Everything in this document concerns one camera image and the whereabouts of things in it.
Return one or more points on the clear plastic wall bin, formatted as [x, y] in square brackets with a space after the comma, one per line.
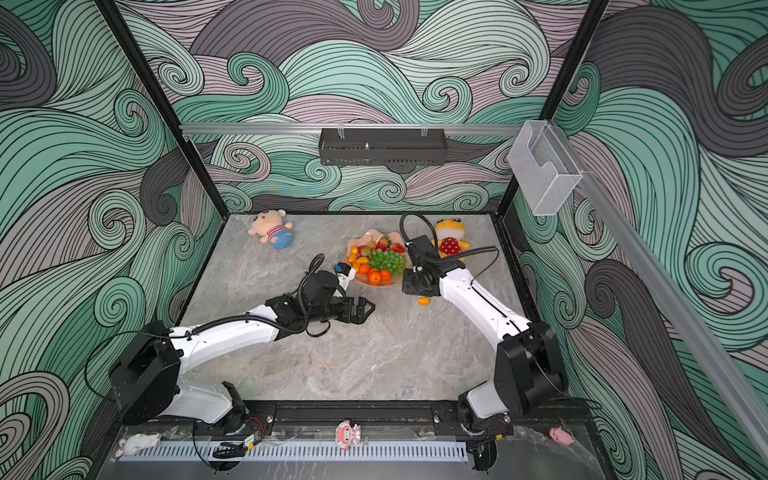
[544, 164]

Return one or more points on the pink pig toy small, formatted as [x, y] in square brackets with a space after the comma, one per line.
[561, 436]

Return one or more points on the white mouse toy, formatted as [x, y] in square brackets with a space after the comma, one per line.
[136, 443]

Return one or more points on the white ventilated cable duct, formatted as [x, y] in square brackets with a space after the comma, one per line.
[307, 451]

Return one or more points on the yellow chick plush toy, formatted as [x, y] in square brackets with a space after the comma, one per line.
[450, 237]

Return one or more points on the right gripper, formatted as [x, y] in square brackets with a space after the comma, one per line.
[408, 286]

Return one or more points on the green grape bunch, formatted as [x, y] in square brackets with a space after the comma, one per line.
[388, 260]

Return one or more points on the pink pig plush toy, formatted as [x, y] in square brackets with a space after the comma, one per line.
[270, 227]

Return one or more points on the pink octopus figurine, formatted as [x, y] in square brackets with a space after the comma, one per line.
[348, 435]

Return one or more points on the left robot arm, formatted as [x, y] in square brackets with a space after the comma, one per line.
[149, 377]

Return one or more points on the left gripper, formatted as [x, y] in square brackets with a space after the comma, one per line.
[360, 316]

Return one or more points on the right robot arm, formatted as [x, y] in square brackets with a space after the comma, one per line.
[529, 367]

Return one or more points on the pink scalloped fruit bowl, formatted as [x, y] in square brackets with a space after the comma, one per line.
[371, 238]

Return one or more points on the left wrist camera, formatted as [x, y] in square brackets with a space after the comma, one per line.
[345, 274]

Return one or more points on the black wall tray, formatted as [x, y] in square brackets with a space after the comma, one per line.
[389, 147]

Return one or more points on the aluminium rail back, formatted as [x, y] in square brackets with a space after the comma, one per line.
[274, 128]

